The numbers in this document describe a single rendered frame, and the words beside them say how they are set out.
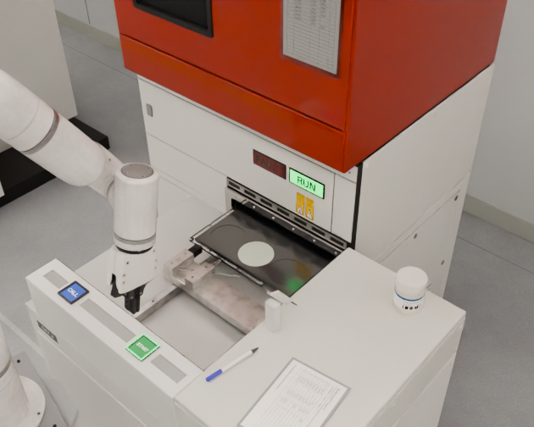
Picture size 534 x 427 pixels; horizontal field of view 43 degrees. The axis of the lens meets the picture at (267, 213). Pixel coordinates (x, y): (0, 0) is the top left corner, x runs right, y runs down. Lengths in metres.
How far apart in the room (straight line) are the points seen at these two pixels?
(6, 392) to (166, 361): 0.34
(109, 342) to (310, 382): 0.47
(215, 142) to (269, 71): 0.42
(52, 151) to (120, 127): 2.99
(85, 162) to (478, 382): 1.98
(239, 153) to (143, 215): 0.67
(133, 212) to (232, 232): 0.68
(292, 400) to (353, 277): 0.40
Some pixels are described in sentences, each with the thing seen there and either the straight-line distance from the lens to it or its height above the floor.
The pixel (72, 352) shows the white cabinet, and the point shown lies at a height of 0.78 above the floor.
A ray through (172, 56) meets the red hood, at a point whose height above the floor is 1.34.
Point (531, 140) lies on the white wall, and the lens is 3.21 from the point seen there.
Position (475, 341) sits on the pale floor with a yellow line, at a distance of 2.95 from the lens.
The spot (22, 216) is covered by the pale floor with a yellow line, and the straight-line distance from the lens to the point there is 3.63.
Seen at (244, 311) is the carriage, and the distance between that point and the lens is 1.76.
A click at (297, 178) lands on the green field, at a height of 1.10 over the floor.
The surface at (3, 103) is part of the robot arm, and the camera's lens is 1.12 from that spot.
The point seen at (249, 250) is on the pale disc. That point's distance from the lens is 1.89.
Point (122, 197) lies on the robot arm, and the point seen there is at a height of 1.39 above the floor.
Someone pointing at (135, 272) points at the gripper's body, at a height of 1.22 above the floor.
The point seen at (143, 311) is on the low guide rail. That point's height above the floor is 0.85.
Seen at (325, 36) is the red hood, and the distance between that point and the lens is 1.48.
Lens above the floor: 2.19
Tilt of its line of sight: 40 degrees down
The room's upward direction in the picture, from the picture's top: 1 degrees counter-clockwise
